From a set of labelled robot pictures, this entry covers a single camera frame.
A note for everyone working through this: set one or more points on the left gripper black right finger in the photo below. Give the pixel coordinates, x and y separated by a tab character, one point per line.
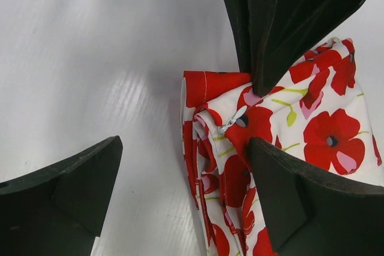
310	211

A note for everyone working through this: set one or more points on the red poppy white skirt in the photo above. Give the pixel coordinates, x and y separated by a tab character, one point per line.
316	113

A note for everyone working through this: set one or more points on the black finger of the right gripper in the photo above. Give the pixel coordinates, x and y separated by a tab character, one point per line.
283	30
238	14

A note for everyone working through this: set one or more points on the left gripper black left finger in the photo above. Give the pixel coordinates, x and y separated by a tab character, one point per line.
60	209

